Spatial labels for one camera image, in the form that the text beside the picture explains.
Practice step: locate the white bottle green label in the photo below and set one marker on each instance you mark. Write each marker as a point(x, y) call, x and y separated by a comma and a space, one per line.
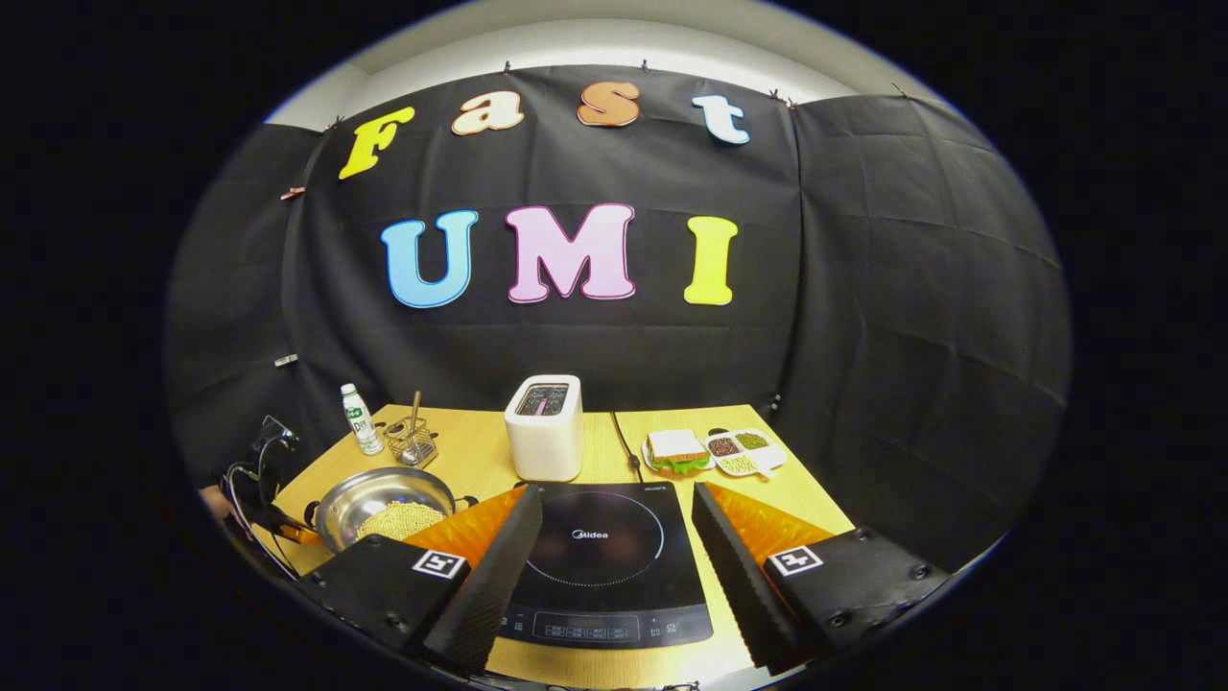
point(361, 422)

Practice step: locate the black induction cooktop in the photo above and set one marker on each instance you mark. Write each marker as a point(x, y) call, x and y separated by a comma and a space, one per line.
point(595, 547)

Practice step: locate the black backdrop cloth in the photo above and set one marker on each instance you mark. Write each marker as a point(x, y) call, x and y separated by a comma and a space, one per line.
point(883, 288)

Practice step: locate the white sandwich plate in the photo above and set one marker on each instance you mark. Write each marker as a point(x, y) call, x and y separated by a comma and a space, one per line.
point(652, 465)

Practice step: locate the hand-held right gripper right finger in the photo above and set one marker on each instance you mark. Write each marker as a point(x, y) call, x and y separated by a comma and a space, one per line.
point(743, 585)

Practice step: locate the pile of soybeans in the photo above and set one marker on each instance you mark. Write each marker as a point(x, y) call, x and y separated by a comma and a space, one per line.
point(403, 521)

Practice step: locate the sandwich with lettuce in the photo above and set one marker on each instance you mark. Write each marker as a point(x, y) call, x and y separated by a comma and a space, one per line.
point(676, 447)

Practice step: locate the white divided bean dish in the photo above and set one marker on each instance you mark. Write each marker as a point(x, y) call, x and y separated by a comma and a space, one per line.
point(748, 453)

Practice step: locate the white toaster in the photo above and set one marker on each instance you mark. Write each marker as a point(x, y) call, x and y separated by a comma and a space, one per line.
point(544, 441)

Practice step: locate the stainless steel pot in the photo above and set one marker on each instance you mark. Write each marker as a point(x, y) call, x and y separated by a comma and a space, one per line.
point(374, 489)

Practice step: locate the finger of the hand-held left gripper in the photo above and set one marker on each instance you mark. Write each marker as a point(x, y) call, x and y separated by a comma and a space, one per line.
point(302, 534)

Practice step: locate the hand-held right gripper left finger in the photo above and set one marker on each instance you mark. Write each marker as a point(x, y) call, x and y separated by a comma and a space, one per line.
point(489, 590)

